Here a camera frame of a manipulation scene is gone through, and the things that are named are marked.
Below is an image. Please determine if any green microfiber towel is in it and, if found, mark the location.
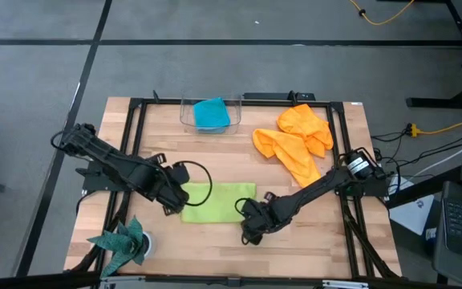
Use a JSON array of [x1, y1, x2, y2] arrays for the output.
[[180, 182, 257, 225]]

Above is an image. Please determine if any white metal bracket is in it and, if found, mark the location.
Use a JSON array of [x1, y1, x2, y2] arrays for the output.
[[322, 279, 369, 289]]

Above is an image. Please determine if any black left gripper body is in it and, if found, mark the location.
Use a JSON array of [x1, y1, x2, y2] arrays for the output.
[[152, 180, 191, 210]]

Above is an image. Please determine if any white cable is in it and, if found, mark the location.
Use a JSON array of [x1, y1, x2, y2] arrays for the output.
[[407, 132, 462, 181]]

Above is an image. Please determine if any blue microfiber towel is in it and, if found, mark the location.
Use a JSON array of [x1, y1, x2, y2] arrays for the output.
[[192, 97, 231, 134]]

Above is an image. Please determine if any white cardboard box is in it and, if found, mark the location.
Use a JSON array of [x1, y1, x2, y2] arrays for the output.
[[388, 194, 436, 237]]

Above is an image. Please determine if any black desk frame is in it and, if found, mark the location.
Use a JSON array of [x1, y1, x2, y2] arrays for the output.
[[405, 0, 462, 110]]

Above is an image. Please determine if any white plant pot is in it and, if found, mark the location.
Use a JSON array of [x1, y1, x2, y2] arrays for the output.
[[140, 230, 156, 258]]

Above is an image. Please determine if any black aluminium table frame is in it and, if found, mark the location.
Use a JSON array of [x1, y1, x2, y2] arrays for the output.
[[64, 90, 403, 289]]

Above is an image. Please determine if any green artificial plant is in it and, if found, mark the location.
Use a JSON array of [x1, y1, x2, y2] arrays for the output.
[[87, 216, 148, 279]]

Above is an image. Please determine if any clear plastic bin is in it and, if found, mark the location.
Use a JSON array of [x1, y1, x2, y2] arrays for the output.
[[179, 91, 243, 136]]

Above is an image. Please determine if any orange microfiber towel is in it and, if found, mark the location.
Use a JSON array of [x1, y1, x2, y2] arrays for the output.
[[276, 103, 335, 159], [252, 128, 323, 189]]

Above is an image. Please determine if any yellow cable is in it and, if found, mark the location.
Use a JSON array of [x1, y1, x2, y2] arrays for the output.
[[349, 0, 416, 26], [409, 120, 462, 139]]

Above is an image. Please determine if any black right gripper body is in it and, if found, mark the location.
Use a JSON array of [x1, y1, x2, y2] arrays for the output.
[[239, 198, 284, 234]]

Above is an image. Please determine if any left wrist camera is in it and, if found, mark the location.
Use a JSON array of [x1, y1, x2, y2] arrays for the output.
[[169, 162, 191, 185]]

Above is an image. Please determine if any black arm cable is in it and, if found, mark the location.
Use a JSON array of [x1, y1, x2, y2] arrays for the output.
[[173, 160, 214, 208]]

